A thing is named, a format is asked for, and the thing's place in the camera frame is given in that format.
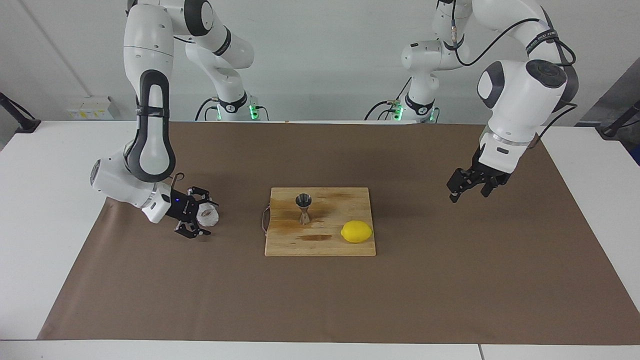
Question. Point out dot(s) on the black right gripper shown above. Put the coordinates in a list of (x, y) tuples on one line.
[(182, 209)]

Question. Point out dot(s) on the yellow lemon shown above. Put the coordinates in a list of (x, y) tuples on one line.
[(356, 232)]

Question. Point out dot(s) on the wooden cutting board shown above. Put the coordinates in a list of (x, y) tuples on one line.
[(340, 220)]

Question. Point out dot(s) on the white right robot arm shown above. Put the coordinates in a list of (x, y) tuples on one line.
[(150, 75)]

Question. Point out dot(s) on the steel jigger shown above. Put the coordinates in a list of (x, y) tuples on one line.
[(303, 210)]

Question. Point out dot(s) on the white wall socket box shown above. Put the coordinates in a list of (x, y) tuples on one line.
[(90, 109)]

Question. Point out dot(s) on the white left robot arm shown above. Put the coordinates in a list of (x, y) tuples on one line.
[(520, 100)]

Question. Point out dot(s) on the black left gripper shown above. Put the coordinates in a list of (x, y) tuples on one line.
[(475, 179)]

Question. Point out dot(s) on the clear faceted glass cup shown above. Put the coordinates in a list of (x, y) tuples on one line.
[(210, 216)]

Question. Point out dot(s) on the black clamp stand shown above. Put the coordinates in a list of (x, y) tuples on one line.
[(620, 120), (20, 120)]

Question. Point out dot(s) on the dark grey partition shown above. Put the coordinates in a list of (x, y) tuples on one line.
[(627, 85)]

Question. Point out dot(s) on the brown table mat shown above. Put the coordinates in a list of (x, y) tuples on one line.
[(320, 300)]

